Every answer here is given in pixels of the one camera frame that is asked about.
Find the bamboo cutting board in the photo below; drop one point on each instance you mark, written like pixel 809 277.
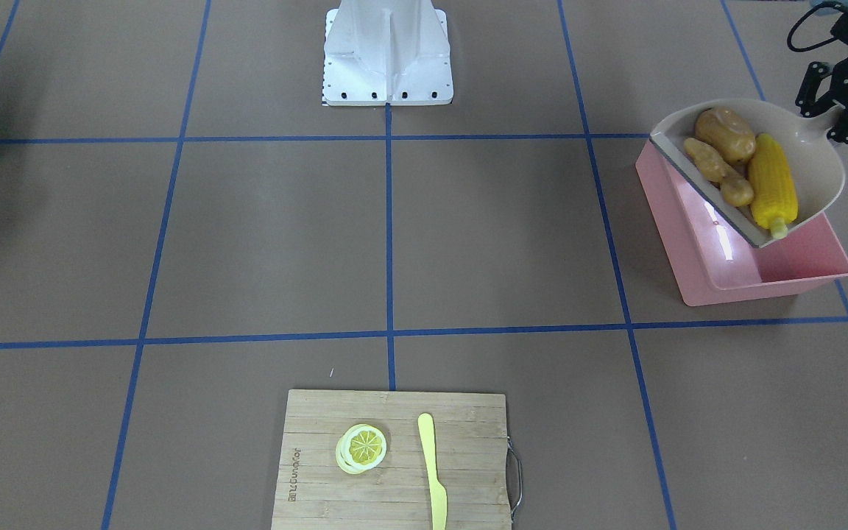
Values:
pixel 473 453

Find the brown toy potato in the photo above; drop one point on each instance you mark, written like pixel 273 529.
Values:
pixel 728 133

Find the beige plastic dustpan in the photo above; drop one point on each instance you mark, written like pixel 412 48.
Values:
pixel 816 167

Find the yellow toy ginger root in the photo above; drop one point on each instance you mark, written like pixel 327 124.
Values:
pixel 735 189

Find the yellow toy corn cob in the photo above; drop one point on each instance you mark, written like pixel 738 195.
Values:
pixel 776 204

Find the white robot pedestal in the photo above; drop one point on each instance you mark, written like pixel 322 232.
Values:
pixel 386 53

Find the pink plastic bin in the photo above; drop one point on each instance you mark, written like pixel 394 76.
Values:
pixel 711 262

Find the yellow lemon slices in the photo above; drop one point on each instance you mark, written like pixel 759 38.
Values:
pixel 360 448

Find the yellow plastic knife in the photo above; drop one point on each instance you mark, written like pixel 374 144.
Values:
pixel 436 490

